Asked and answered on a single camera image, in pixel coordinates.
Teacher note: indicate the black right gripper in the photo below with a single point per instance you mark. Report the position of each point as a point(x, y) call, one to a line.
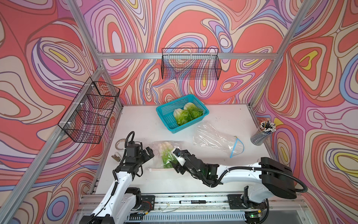
point(178, 169)

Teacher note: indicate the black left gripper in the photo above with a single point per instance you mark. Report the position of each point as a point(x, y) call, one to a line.
point(146, 157)

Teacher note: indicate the zip bag with pink slider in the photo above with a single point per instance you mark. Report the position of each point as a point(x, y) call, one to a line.
point(156, 162)

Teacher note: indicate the zip bag with blue slider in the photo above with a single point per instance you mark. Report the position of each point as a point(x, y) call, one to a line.
point(207, 136)

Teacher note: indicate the chinese cabbage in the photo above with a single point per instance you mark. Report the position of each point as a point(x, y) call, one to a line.
point(193, 110)
point(182, 116)

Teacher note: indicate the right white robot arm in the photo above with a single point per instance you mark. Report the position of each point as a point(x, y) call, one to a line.
point(266, 178)

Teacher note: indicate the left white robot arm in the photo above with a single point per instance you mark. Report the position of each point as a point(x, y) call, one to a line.
point(121, 198)

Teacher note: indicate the cabbage in pink-slider bag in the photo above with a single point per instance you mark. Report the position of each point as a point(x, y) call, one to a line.
point(165, 149)

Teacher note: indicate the small brown clip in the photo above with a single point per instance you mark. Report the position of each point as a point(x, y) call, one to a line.
point(116, 157)

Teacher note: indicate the white tape roll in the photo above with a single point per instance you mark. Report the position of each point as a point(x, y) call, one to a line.
point(120, 145)

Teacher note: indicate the teal plastic basket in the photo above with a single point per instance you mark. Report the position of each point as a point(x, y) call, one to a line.
point(166, 112)

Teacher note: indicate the clear cup of pencils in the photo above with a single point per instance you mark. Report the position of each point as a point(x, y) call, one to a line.
point(265, 130)

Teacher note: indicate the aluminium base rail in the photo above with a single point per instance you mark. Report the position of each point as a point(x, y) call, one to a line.
point(216, 207)

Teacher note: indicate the left black wire basket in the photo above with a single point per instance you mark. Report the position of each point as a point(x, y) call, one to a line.
point(93, 107)

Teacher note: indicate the black wire basket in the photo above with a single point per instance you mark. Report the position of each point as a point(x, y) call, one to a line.
point(93, 107)
point(190, 63)

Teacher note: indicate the back black wire basket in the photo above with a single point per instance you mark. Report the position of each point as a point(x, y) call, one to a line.
point(190, 63)

